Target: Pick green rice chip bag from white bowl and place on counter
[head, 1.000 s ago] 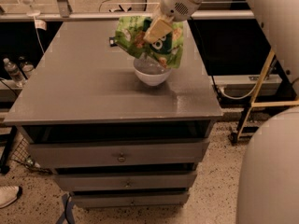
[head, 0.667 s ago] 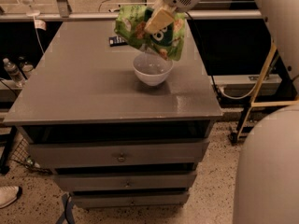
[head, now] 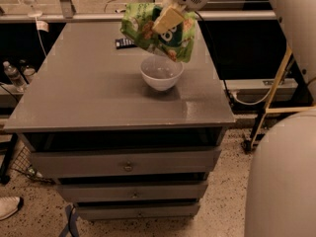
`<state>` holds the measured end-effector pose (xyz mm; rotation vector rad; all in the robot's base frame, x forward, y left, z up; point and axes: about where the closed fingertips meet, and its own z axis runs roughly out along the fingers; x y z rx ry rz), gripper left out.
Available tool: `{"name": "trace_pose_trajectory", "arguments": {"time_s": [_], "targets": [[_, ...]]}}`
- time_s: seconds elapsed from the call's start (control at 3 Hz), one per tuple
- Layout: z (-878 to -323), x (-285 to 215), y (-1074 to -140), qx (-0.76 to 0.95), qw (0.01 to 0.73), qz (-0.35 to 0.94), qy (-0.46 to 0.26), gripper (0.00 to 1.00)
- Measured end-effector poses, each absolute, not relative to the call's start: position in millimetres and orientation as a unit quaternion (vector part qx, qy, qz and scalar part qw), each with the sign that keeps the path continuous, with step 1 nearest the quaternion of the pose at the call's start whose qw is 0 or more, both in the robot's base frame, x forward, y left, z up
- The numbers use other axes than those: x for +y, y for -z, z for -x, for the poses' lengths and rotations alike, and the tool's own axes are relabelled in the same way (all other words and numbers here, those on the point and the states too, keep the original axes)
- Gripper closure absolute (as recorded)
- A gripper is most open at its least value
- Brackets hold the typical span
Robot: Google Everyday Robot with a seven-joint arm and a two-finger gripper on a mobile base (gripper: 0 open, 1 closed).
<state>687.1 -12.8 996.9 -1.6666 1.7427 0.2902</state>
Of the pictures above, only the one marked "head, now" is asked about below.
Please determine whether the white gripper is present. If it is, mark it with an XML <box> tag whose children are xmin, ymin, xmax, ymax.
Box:
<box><xmin>152</xmin><ymin>0</ymin><xmax>210</xmax><ymax>35</ymax></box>

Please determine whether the green rice chip bag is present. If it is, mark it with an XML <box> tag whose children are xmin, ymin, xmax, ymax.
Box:
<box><xmin>120</xmin><ymin>3</ymin><xmax>196</xmax><ymax>62</ymax></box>

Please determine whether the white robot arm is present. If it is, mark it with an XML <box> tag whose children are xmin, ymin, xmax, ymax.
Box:
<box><xmin>244</xmin><ymin>0</ymin><xmax>316</xmax><ymax>237</ymax></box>

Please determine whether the white ceramic bowl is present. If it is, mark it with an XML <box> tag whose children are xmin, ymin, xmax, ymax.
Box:
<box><xmin>140</xmin><ymin>55</ymin><xmax>184</xmax><ymax>92</ymax></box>

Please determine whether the dark blue snack bar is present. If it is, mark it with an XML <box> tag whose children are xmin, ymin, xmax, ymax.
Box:
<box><xmin>116</xmin><ymin>38</ymin><xmax>135</xmax><ymax>49</ymax></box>

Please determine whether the grey drawer cabinet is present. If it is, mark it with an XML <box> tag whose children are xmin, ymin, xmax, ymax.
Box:
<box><xmin>5</xmin><ymin>23</ymin><xmax>234</xmax><ymax>208</ymax></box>

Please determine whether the top grey drawer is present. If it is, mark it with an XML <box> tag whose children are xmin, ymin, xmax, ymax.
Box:
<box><xmin>31</xmin><ymin>147</ymin><xmax>221</xmax><ymax>178</ymax></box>

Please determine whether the grey drawer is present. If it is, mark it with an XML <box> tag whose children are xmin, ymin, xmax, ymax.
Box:
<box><xmin>56</xmin><ymin>181</ymin><xmax>207</xmax><ymax>202</ymax></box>
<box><xmin>76</xmin><ymin>202</ymin><xmax>200</xmax><ymax>221</ymax></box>
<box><xmin>31</xmin><ymin>147</ymin><xmax>221</xmax><ymax>178</ymax></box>

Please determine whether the yellow ladder stand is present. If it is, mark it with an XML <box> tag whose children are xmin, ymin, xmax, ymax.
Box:
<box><xmin>242</xmin><ymin>45</ymin><xmax>315</xmax><ymax>153</ymax></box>

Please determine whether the clear plastic water bottle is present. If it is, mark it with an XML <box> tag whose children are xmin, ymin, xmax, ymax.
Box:
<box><xmin>3</xmin><ymin>61</ymin><xmax>27</xmax><ymax>93</ymax></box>

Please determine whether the middle grey drawer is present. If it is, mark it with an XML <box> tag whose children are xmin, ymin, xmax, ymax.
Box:
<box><xmin>56</xmin><ymin>181</ymin><xmax>207</xmax><ymax>202</ymax></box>

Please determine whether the bottom grey drawer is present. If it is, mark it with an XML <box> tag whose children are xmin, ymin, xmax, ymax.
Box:
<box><xmin>76</xmin><ymin>202</ymin><xmax>200</xmax><ymax>221</ymax></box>

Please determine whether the white shoe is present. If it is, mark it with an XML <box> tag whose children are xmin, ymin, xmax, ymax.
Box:
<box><xmin>0</xmin><ymin>197</ymin><xmax>24</xmax><ymax>220</ymax></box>

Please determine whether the black cable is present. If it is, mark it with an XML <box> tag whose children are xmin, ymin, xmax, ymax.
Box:
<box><xmin>194</xmin><ymin>10</ymin><xmax>235</xmax><ymax>109</ymax></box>

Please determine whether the white cable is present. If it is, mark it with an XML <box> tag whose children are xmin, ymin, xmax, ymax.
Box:
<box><xmin>230</xmin><ymin>82</ymin><xmax>277</xmax><ymax>107</ymax></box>

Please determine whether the metal railing frame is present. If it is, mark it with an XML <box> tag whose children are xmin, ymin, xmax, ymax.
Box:
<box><xmin>0</xmin><ymin>0</ymin><xmax>277</xmax><ymax>25</ymax></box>

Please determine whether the wire mesh basket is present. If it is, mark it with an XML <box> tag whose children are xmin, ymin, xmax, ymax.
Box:
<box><xmin>11</xmin><ymin>146</ymin><xmax>54</xmax><ymax>185</ymax></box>

